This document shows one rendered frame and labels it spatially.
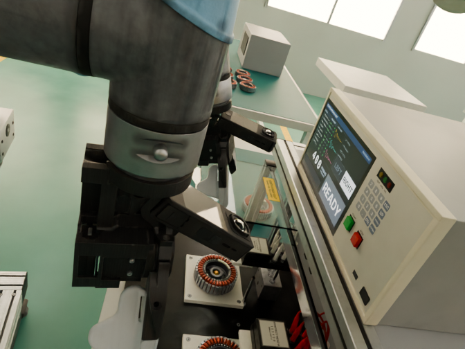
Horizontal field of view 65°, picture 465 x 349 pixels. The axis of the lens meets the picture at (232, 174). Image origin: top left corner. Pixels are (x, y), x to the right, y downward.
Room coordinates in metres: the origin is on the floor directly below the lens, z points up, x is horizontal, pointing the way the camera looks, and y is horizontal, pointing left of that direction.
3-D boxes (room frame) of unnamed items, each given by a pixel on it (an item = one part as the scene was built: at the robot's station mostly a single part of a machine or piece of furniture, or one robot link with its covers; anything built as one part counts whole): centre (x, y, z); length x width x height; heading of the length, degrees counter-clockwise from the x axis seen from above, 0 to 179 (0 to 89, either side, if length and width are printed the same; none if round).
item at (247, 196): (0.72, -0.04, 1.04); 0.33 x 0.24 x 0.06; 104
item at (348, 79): (1.59, -0.42, 0.98); 0.37 x 0.35 x 0.46; 14
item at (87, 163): (0.25, 0.07, 1.29); 0.09 x 0.08 x 0.12; 113
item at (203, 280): (0.69, -0.04, 0.80); 0.11 x 0.11 x 0.04
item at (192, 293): (0.69, -0.04, 0.78); 0.15 x 0.15 x 0.01; 14
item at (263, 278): (0.73, -0.18, 0.80); 0.08 x 0.05 x 0.06; 14
